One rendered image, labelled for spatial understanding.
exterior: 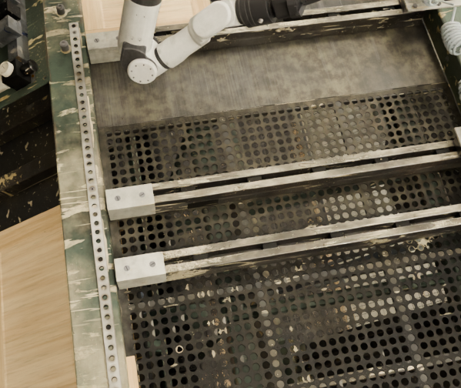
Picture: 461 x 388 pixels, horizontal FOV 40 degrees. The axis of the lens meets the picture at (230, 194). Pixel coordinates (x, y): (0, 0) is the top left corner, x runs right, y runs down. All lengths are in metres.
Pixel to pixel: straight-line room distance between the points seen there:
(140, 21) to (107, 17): 0.50
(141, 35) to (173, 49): 0.09
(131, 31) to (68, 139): 0.38
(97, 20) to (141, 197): 0.66
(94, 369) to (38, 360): 0.47
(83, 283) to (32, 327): 0.46
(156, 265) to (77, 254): 0.21
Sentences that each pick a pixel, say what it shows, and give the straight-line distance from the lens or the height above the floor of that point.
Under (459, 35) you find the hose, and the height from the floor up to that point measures 1.88.
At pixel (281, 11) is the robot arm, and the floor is 1.53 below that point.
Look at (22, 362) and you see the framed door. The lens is 2.08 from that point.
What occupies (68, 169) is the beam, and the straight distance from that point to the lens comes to 1.78.
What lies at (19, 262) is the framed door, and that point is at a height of 0.41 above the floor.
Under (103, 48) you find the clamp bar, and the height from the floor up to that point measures 0.96.
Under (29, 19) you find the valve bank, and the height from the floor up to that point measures 0.75.
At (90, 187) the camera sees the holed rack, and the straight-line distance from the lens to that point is 1.73.
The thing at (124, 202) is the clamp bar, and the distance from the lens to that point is 1.69.
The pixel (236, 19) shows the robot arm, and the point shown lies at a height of 1.42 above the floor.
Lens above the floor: 1.83
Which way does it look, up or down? 22 degrees down
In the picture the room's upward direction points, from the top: 68 degrees clockwise
